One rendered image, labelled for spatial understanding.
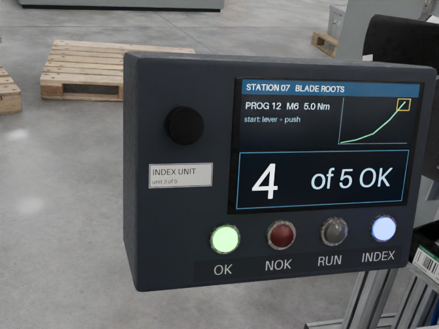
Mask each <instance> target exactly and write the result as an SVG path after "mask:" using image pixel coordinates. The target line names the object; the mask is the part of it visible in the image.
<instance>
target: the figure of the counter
mask: <svg viewBox="0 0 439 329"><path fill-rule="evenodd" d="M295 157H296V150H271V151H238V163H237V175H236V196H235V211H240V210H266V209H279V208H291V202H292V194H293V180H294V172H295Z"/></svg>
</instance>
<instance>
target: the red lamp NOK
mask: <svg viewBox="0 0 439 329"><path fill-rule="evenodd" d="M295 237H296V230H295V227H294V226H293V224H292V223H291V222H289V221H287V220H284V219H281V220H277V221H275V222H273V223H272V224H271V225H270V226H269V228H268V229H267V233H266V240H267V243H268V244H269V245H270V246H271V247H272V248H274V249H277V250H282V249H286V248H288V247H289V246H290V245H291V244H292V243H293V242H294V240H295Z"/></svg>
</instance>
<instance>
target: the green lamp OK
mask: <svg viewBox="0 0 439 329"><path fill-rule="evenodd" d="M208 240H209V244H210V247H211V248H212V249H213V250H214V251H215V252H217V253H219V254H228V253H231V252H233V251H234V250H235V249H236V248H237V247H238V245H239V243H240V233H239V230H238V229H237V227H235V226H234V225H233V224H230V223H222V224H219V225H217V226H216V227H214V228H213V229H212V231H211V233H210V235H209V239H208Z"/></svg>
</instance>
